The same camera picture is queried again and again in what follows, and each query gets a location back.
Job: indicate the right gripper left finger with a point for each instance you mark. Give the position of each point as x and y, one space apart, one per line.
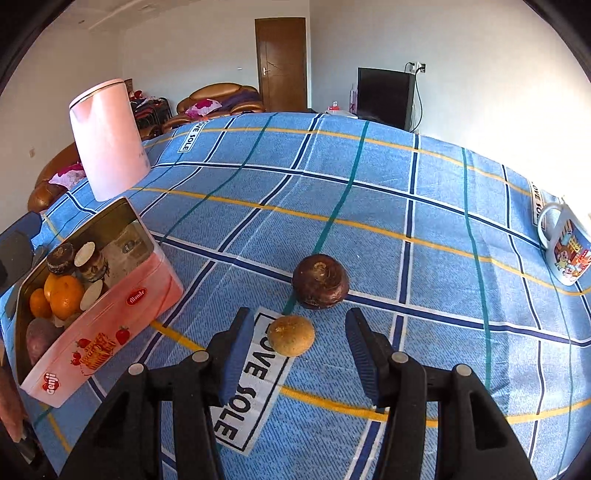
122 440

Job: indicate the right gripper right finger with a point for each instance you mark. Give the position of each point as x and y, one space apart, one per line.
475 441

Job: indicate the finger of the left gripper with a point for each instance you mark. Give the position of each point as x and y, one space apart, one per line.
16 250

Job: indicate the orange mandarin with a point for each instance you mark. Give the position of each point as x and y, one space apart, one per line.
66 295
39 305
49 285

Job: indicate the purple passion fruit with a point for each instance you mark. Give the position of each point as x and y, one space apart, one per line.
40 335

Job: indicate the small brown longan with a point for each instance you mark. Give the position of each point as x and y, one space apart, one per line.
291 335

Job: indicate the dark water chestnut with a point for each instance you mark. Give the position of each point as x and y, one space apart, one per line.
320 282

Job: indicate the dark brown room door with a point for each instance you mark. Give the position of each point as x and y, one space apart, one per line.
281 49

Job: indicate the person left hand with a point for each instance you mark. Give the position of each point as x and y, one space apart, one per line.
12 412

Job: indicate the pink biscuit tin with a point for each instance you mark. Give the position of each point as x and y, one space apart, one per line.
119 314

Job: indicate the paper leaflet in tin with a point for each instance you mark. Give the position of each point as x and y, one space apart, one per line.
125 253

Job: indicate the pink electric kettle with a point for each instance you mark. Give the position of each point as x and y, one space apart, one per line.
107 139

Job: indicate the brown leather armchair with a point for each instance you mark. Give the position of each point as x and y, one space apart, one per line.
213 101

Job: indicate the blue plaid tablecloth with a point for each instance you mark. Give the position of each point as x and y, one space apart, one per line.
442 255

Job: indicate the black television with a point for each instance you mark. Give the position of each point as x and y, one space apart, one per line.
385 96

